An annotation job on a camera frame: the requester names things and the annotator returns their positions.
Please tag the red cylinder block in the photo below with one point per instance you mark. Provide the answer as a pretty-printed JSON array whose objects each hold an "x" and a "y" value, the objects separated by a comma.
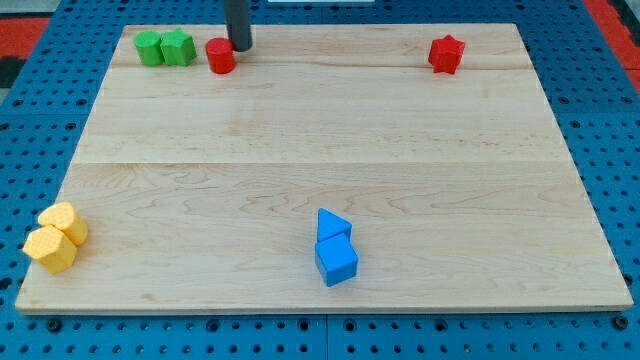
[{"x": 220, "y": 55}]

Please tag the blue triangle block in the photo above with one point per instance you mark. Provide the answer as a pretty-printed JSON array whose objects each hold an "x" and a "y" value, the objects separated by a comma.
[{"x": 330, "y": 225}]

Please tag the light wooden board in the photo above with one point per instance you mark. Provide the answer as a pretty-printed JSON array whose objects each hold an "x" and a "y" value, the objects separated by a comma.
[{"x": 201, "y": 191}]

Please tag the blue cube block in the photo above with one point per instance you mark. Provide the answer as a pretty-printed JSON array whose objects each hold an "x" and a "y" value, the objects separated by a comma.
[{"x": 336, "y": 259}]

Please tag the red star block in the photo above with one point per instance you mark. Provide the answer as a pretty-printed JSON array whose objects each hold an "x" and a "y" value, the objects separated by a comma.
[{"x": 446, "y": 54}]

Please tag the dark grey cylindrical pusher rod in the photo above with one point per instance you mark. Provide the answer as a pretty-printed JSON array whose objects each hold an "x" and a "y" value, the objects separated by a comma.
[{"x": 238, "y": 26}]

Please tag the green star block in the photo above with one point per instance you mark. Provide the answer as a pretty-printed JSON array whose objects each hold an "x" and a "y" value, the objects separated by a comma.
[{"x": 177, "y": 47}]

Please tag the green cylinder block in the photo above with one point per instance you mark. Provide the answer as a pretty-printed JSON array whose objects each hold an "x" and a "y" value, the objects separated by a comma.
[{"x": 148, "y": 47}]

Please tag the yellow heart block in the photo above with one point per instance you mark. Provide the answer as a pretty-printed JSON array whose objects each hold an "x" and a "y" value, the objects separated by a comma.
[{"x": 64, "y": 217}]

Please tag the yellow hexagon block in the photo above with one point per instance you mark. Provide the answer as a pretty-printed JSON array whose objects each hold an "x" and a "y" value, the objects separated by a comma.
[{"x": 51, "y": 248}]

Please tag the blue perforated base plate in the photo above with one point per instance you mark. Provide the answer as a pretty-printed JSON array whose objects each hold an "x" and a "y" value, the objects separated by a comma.
[{"x": 587, "y": 64}]

